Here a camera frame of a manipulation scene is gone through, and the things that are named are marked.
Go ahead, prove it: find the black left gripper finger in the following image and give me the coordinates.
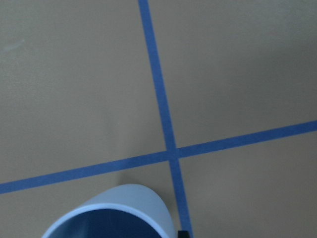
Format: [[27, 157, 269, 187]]
[[177, 230, 189, 238]]

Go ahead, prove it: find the light blue plastic cup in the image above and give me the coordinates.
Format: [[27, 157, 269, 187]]
[[43, 184, 176, 238]]

